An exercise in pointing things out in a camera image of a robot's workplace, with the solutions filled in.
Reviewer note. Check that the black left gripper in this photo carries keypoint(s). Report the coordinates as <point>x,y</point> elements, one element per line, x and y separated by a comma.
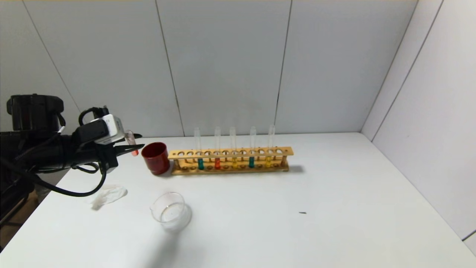
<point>110,158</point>

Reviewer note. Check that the glass test tube red liquid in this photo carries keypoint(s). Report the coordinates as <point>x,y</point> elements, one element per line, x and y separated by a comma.
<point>217,163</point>
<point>130,139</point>

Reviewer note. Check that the glass test tube blue liquid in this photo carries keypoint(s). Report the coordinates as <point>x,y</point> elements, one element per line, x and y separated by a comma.
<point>200,163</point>
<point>251,162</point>

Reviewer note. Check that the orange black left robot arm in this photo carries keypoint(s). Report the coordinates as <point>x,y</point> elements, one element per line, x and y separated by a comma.
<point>35,111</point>

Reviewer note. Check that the wooden test tube rack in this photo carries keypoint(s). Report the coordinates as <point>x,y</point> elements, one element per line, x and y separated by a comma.
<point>223,172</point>

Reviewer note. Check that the glass test tube yellow liquid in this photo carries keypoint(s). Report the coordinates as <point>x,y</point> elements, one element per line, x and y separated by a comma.
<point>268,161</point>
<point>234,162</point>

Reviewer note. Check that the red cylindrical cup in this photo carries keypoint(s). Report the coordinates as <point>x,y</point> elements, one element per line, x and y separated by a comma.
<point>155,158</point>

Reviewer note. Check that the crumpled white tissue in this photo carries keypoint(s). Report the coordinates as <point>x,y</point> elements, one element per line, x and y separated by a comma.
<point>106,194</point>

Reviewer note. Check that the clear glass dish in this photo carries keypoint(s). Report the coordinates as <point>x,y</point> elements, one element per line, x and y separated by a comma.
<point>171,212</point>

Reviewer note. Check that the white grey bundled object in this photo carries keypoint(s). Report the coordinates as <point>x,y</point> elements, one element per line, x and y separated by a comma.
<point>42,193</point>

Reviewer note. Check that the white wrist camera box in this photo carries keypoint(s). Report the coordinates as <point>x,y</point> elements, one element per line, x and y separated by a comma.
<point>111,130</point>

